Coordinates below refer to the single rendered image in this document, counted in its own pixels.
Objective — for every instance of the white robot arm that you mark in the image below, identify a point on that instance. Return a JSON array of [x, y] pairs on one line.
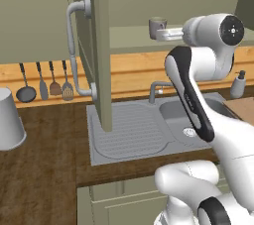
[[198, 67]]

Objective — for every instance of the grey steel sink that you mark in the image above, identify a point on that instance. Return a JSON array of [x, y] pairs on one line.
[[132, 133]]

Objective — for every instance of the grey kettle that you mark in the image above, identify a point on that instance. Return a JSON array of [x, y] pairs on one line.
[[9, 123]]

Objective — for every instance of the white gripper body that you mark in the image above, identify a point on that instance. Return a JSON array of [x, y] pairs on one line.
[[168, 34]]

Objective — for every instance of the grey mug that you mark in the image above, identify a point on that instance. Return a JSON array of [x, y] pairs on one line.
[[154, 26]]

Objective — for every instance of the grey slotted spatula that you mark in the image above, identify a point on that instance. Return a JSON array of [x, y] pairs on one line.
[[67, 91]]

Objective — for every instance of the black ladle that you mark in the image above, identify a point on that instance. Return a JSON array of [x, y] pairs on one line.
[[25, 93]]

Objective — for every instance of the tan wooden tray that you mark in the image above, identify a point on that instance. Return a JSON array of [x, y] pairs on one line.
[[243, 108]]

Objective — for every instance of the grey narrow spatula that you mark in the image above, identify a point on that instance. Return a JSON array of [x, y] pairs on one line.
[[43, 90]]

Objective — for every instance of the brown spatula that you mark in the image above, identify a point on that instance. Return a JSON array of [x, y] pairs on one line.
[[55, 88]]

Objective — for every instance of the olive base cabinet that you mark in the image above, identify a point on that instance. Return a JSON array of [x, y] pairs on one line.
[[122, 202]]

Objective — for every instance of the olive closed wall cabinet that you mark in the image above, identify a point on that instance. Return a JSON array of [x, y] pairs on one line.
[[33, 14]]

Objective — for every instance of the grey soap dispenser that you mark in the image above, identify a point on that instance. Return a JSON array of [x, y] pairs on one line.
[[237, 87]]

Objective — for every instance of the grey tap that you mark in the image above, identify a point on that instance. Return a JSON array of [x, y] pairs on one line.
[[152, 91]]

